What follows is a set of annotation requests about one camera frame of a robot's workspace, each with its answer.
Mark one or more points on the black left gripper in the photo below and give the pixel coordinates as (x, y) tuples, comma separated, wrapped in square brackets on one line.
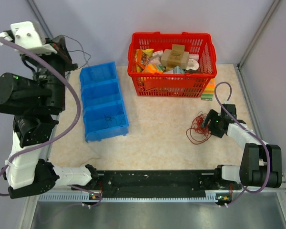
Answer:
[(59, 52)]

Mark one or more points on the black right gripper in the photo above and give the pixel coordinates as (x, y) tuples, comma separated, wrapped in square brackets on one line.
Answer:
[(213, 114)]

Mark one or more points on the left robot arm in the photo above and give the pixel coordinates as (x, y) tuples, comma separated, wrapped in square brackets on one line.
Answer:
[(34, 103)]

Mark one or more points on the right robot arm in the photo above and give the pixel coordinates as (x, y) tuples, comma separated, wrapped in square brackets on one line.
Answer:
[(229, 173)]

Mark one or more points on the colourful sponge pack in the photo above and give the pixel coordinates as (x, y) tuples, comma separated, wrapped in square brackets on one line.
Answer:
[(208, 92)]

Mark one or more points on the teal sponge package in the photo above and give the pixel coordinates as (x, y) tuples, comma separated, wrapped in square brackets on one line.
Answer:
[(178, 70)]

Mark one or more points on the brown cardboard box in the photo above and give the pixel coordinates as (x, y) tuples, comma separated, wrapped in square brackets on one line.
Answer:
[(176, 56)]

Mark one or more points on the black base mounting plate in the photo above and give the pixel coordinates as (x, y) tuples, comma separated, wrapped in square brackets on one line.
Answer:
[(159, 183)]

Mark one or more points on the red plastic shopping basket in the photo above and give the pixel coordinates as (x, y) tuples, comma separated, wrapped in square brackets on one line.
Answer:
[(168, 84)]

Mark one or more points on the orange sponge daddy box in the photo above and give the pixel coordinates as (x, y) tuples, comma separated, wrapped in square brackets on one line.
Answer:
[(153, 68)]

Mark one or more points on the blue plastic compartment bin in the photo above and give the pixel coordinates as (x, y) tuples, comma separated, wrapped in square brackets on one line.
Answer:
[(103, 108)]

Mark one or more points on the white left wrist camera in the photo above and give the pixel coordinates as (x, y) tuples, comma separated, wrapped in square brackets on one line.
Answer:
[(28, 35)]

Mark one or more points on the grey aluminium frame rail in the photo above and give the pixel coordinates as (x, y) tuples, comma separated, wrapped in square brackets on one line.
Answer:
[(259, 112)]

